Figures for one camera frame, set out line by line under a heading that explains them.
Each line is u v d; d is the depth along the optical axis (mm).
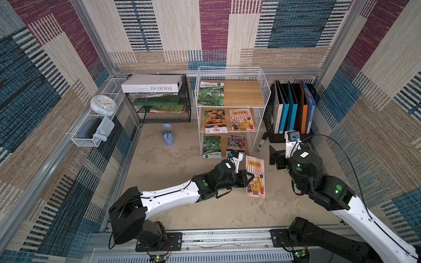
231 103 704
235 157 673
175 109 1017
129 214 410
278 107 887
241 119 862
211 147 1049
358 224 410
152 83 791
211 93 742
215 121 865
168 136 1015
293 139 522
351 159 780
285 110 890
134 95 789
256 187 705
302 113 916
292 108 893
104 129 685
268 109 1123
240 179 637
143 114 1150
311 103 875
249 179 700
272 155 585
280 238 739
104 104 754
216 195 623
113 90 897
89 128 652
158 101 967
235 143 1060
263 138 1049
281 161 568
